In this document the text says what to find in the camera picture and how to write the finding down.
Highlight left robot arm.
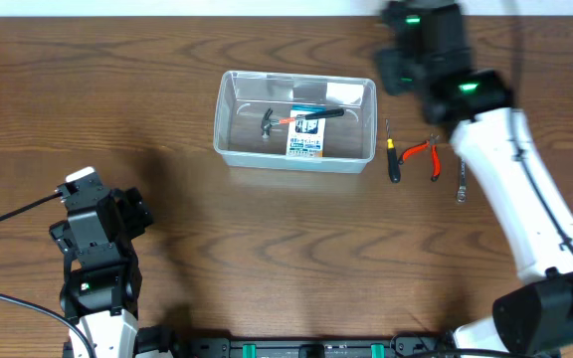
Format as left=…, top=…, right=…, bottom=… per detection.
left=49, top=167, right=153, bottom=357

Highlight white blue cardboard box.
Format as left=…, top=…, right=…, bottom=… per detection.
left=286, top=118, right=326, bottom=158

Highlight silver ring wrench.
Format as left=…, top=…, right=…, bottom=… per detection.
left=456, top=158, right=468, bottom=204

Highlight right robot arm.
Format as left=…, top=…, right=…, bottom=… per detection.
left=375, top=1, right=573, bottom=357

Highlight orange handled pliers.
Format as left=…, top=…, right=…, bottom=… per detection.
left=398, top=134, right=442, bottom=182

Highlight black yellow screwdriver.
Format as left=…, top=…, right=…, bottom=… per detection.
left=385, top=119, right=401, bottom=183

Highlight black left cable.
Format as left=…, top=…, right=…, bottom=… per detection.
left=0, top=192, right=96, bottom=358

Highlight small black orange hammer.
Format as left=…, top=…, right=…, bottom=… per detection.
left=261, top=108, right=345, bottom=139

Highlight clear plastic container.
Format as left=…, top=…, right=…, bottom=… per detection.
left=213, top=71, right=377, bottom=174

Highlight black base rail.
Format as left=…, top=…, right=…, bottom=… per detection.
left=136, top=325, right=457, bottom=358

